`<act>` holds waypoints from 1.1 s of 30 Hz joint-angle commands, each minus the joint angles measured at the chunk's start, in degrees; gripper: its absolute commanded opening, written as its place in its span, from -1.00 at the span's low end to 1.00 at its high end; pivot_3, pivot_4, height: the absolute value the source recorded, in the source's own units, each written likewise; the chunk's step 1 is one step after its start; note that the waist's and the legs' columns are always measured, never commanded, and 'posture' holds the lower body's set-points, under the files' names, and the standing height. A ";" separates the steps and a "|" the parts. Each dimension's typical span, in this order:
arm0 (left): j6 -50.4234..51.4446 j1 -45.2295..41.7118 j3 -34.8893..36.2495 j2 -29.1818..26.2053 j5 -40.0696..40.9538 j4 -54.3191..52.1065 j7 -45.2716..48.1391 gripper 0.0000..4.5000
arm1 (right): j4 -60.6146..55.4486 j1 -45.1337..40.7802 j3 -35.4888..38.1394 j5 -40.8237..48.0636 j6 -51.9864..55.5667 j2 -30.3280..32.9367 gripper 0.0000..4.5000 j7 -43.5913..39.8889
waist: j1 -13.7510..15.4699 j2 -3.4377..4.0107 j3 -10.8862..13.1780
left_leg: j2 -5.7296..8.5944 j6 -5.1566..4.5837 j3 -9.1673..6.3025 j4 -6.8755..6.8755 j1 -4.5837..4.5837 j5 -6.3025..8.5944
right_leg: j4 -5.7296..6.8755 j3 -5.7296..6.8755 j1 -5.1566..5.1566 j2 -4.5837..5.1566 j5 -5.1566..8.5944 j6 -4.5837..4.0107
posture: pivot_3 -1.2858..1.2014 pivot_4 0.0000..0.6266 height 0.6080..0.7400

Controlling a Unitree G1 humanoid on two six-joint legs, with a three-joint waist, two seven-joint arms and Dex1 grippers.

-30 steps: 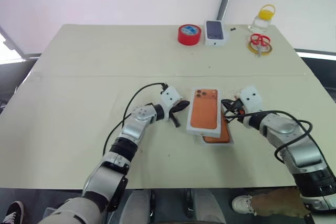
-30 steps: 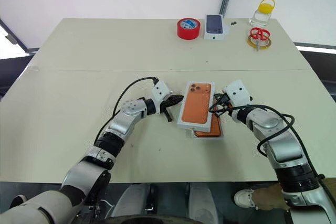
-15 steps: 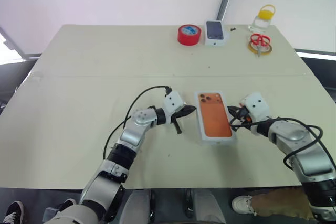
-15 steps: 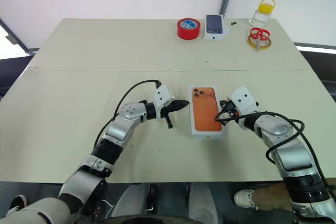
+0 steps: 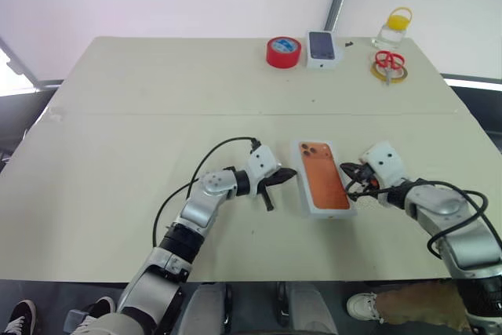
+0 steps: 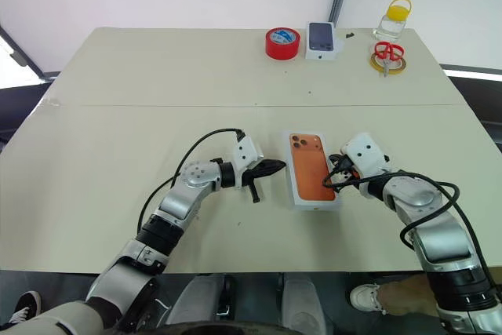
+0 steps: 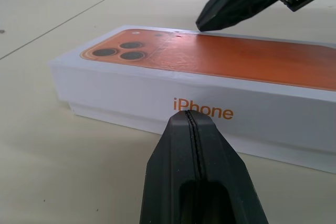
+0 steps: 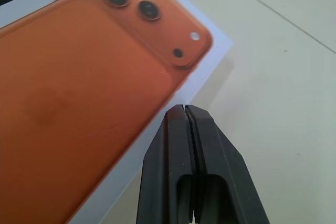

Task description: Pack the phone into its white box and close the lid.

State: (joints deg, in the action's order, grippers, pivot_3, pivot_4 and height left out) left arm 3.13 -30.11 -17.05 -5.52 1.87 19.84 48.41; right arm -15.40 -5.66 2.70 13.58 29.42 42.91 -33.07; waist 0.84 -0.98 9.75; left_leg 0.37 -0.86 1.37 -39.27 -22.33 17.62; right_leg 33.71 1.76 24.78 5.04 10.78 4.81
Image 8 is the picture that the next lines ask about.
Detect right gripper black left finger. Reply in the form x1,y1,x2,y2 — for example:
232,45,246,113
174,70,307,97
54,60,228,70
136,104,195,224

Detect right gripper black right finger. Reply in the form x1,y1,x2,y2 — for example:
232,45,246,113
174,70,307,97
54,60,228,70
185,104,271,224

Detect white box lid with screen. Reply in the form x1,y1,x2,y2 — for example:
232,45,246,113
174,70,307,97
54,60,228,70
0,0,234,224

